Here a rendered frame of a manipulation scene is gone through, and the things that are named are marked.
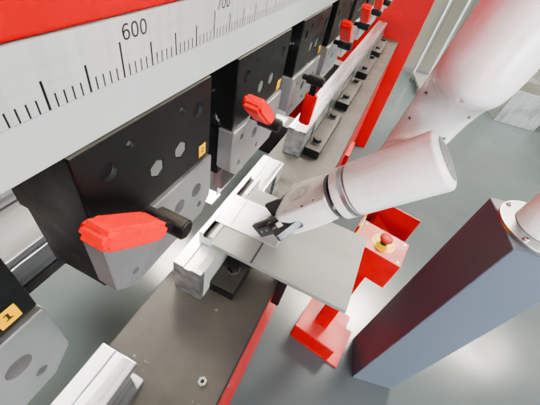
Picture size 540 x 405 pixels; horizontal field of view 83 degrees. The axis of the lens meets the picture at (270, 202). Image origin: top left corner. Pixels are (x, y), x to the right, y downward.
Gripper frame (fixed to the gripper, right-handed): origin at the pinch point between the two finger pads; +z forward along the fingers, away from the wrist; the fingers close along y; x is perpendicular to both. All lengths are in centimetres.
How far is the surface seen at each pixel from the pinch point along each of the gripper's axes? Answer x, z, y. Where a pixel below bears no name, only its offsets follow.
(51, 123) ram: -26.7, -21.6, 30.4
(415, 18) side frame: 13, -13, -214
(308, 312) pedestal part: 76, 54, -36
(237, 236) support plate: -1.5, 4.4, 5.5
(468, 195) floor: 156, 1, -201
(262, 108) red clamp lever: -19.5, -20.7, 12.3
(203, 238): -4.9, 9.3, 7.9
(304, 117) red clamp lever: -10.4, -10.4, -14.1
